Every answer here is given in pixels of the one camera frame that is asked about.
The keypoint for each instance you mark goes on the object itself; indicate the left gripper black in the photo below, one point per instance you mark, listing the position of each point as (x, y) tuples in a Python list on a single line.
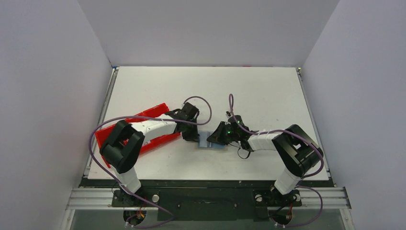
[(194, 137)]

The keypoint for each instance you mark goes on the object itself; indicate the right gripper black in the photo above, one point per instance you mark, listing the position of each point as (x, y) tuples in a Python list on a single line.
[(220, 133)]

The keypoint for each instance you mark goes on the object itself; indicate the beige card holder wallet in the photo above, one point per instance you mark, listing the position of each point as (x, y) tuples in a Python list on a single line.
[(203, 144)]

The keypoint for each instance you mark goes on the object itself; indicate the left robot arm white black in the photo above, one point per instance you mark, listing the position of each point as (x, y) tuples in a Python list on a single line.
[(121, 144)]

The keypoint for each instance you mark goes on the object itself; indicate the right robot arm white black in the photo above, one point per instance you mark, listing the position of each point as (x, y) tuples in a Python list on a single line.
[(301, 156)]

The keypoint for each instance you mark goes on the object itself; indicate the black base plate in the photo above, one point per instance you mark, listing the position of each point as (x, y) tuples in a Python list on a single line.
[(253, 203)]

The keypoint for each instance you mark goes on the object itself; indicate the aluminium frame rail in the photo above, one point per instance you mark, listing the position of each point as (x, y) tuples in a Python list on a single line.
[(103, 198)]

